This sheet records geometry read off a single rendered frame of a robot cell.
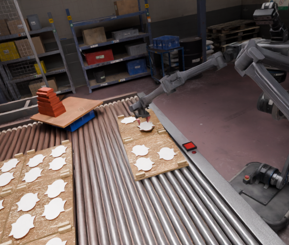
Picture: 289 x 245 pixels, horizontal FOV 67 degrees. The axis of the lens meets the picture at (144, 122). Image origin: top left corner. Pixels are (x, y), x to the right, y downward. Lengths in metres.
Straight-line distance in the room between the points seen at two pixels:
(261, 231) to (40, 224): 1.07
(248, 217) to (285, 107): 0.53
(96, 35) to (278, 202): 4.85
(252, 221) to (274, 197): 1.08
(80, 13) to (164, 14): 2.24
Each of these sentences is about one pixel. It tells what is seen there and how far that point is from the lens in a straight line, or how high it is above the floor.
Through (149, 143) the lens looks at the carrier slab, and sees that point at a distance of 1.62.
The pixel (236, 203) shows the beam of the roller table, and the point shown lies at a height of 0.92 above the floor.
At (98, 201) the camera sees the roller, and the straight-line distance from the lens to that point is 1.33.
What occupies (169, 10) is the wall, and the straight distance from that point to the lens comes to 6.78.
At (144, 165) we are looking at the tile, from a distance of 1.43.
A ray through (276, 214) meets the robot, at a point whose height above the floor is 0.24.
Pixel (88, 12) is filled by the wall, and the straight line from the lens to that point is 6.22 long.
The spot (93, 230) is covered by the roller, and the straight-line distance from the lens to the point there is 1.23.
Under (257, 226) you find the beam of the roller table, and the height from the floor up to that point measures 0.92.
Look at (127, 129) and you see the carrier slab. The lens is 1.85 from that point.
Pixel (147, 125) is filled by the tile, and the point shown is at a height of 0.97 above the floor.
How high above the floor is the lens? 1.86
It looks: 29 degrees down
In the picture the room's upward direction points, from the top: 10 degrees counter-clockwise
